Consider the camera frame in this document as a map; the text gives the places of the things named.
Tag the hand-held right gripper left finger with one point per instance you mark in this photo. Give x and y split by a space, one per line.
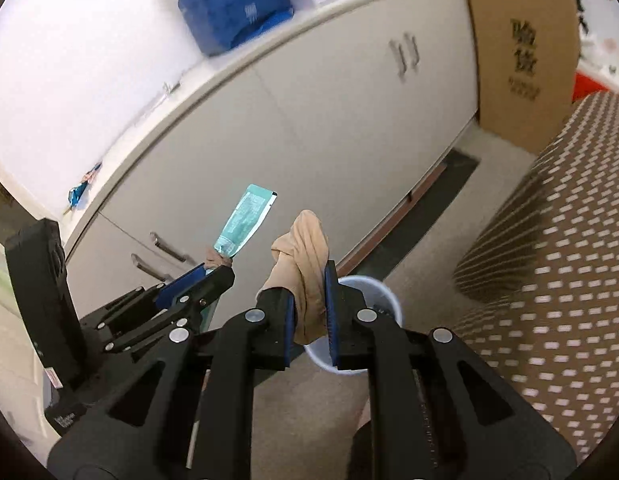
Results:
290 330

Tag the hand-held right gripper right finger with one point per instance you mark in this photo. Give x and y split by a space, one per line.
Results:
331 320

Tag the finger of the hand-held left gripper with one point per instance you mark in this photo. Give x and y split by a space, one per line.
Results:
182 284
219 282

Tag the light blue plastic bin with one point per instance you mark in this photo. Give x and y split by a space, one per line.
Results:
384 305

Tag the beige stocking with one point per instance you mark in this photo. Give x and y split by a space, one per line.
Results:
304 260

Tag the teal sachet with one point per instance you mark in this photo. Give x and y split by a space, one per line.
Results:
244 217

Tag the small colourful wrapper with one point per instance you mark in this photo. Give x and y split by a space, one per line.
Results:
82 190

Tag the long grey low cabinet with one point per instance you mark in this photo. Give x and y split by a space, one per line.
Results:
289 135

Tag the blue fabric bag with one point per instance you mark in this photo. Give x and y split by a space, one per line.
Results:
229 5

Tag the tall cardboard box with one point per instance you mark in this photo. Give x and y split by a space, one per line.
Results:
519 35

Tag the red storage box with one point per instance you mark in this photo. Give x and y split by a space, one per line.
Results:
589 89

